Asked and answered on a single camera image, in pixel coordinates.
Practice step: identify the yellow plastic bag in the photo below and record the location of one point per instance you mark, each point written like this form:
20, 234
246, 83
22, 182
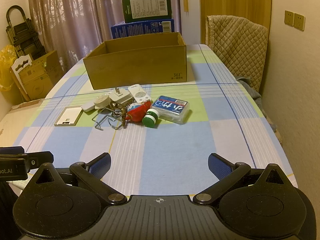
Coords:
6, 65

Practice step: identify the white power adapter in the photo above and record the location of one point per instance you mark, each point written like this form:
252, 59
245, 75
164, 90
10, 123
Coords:
120, 96

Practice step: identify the white remote control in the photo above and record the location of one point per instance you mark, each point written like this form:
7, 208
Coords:
139, 94

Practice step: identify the purple patterned curtain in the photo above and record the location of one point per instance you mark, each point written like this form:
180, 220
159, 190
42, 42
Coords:
75, 17

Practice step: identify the red plastic toy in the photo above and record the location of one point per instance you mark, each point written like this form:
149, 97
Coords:
137, 112

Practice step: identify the brown cardboard box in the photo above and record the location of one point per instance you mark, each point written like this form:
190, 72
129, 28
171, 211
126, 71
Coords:
140, 70

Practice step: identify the beige wall socket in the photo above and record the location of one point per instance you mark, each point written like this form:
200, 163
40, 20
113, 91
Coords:
289, 18
299, 22

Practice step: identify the green bottle with white cap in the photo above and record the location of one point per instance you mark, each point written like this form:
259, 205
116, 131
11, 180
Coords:
150, 118

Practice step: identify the round white device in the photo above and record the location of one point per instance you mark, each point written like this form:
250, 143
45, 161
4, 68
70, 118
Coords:
100, 101

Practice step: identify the white cutout board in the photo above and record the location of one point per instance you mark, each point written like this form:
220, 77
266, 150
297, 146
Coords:
21, 63

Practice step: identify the brown printed carton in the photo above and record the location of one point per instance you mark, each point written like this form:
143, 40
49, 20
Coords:
42, 77

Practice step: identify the grey cloth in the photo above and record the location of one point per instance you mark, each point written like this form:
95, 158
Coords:
250, 90

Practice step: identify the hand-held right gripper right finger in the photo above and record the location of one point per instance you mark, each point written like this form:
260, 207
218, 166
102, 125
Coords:
220, 166

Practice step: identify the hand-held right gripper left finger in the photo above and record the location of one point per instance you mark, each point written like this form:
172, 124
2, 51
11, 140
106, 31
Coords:
100, 165

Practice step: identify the green carton with white label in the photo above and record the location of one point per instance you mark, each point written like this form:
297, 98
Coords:
147, 6

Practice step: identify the white square plate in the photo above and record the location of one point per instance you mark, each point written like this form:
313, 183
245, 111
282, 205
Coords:
68, 116

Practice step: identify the quilted beige chair cover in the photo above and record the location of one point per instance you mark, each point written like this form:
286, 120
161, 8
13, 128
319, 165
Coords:
240, 47

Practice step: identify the wooden door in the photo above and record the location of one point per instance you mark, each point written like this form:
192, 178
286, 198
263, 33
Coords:
235, 0

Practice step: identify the blue printed carton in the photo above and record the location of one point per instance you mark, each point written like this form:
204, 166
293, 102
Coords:
140, 30

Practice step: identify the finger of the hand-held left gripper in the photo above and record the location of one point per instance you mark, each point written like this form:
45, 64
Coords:
41, 157

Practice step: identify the clear box with blue label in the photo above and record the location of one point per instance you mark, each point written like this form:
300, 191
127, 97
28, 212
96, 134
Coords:
172, 108

